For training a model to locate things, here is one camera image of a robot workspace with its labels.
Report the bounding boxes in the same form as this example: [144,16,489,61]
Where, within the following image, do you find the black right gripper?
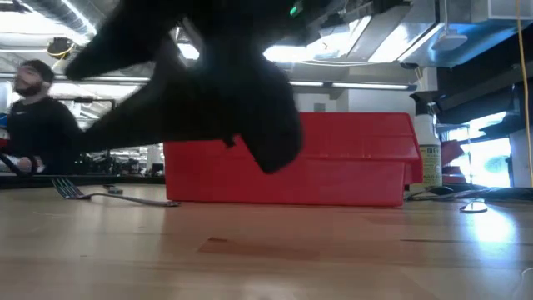
[64,0,305,174]

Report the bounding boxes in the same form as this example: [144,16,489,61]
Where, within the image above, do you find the iridescent fork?
[52,177,181,208]

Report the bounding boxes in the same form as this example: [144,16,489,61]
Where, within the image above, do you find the red plastic bin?
[163,111,424,208]

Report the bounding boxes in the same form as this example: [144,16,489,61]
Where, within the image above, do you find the spray bottle with yellow label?
[410,91,443,188]

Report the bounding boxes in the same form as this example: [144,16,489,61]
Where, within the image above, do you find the person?
[0,59,84,176]

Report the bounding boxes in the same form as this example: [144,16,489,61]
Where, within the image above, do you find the person's hand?
[15,156,39,174]

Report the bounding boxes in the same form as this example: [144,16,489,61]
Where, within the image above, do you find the long ceiling light tube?
[286,80,417,92]

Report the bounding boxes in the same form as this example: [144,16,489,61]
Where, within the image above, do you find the white ceiling access point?
[431,32,470,52]

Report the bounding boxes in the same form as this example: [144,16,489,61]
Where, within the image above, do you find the black background desk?
[436,53,533,138]

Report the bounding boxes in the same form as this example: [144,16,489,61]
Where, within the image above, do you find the iridescent cutlery piece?
[459,201,489,214]

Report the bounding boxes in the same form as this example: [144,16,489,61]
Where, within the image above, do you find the black background station frame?
[53,95,117,109]

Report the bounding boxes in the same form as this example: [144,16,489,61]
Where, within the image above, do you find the silver ventilation duct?
[20,0,97,37]

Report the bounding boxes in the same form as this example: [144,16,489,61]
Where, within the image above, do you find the black metal table frame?
[0,172,167,189]

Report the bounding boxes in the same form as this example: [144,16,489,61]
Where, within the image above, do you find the thin yellow hanging cable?
[515,0,533,188]

